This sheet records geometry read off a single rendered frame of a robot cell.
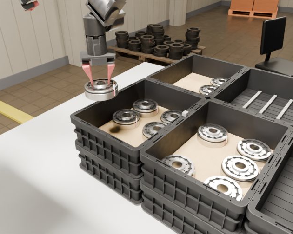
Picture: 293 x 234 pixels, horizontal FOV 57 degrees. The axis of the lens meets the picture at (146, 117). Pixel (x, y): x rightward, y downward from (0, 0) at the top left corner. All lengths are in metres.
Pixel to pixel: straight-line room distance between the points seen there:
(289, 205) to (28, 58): 3.32
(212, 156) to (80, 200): 0.45
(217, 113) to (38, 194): 0.68
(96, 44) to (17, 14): 2.81
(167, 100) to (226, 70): 0.41
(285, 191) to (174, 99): 0.51
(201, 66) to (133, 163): 0.80
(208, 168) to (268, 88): 0.62
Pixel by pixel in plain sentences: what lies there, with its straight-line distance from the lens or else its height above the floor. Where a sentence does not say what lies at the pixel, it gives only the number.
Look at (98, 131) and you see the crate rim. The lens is 0.82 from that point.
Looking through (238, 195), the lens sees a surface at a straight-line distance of 0.76.
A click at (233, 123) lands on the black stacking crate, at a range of 1.00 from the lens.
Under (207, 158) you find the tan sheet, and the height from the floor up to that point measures 0.83.
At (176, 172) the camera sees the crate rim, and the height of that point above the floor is 0.93.
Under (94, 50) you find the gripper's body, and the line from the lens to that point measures 0.80.
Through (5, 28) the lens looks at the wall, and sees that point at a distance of 3.50.
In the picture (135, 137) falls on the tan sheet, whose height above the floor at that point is 0.83.
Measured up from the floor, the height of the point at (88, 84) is 1.03.
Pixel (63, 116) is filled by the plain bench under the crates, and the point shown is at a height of 0.70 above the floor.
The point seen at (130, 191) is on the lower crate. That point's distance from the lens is 0.88.
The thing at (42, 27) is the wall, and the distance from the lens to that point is 3.75.
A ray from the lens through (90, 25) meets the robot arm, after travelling 0.78.
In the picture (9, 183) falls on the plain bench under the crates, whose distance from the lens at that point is 1.08.
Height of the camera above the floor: 1.40
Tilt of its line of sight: 32 degrees down
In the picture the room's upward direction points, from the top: straight up
